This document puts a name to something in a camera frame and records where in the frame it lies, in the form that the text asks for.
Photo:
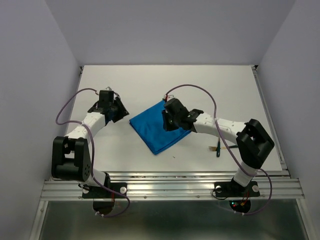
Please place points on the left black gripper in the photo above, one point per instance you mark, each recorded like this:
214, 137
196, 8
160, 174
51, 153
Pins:
122, 111

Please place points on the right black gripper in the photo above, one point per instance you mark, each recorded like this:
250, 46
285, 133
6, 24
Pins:
166, 124

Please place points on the blue cloth napkin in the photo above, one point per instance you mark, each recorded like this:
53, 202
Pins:
149, 126

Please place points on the gold spoon green handle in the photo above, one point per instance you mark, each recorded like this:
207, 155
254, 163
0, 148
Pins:
218, 148

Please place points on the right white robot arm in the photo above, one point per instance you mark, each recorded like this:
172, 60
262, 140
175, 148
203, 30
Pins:
252, 140

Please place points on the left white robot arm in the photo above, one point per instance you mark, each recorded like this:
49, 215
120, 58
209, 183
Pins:
73, 155

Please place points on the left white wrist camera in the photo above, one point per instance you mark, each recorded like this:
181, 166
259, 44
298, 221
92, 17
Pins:
108, 88

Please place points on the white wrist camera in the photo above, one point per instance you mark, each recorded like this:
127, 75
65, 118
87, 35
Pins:
167, 97
108, 88

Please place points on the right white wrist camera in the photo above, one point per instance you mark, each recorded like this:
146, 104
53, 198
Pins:
167, 97

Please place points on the gold fork green handle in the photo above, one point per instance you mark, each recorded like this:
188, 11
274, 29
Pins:
215, 148

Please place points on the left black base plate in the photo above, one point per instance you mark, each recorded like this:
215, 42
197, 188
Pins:
96, 192

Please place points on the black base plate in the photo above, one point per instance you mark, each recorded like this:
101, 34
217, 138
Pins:
231, 189
96, 192

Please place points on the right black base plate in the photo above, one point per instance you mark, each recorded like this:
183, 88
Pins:
231, 189

